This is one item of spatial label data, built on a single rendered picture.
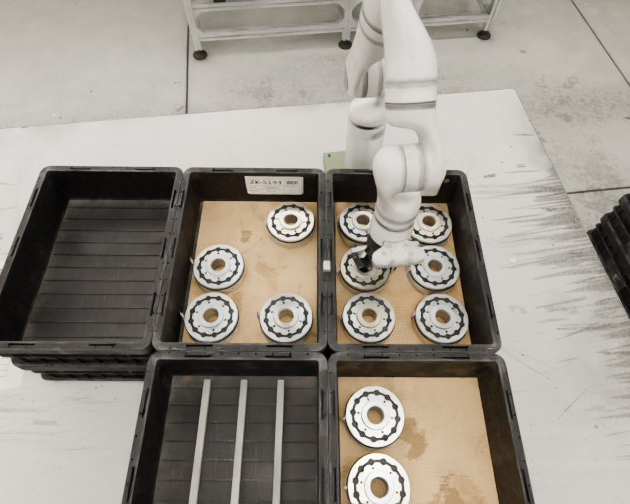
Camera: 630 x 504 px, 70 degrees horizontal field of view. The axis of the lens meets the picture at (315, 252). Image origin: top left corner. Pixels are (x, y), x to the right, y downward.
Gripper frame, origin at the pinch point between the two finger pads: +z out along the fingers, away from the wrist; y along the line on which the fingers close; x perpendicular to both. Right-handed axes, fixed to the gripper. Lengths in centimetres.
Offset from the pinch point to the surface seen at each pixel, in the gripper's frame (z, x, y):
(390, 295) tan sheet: 2.3, 5.5, -1.5
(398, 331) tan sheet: 2.3, 13.3, -1.5
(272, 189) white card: -2.4, -20.8, 20.3
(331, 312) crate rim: -6.4, 11.2, 11.9
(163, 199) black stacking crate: 2, -24, 45
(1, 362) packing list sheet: 15, 6, 82
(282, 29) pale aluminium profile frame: 71, -186, 7
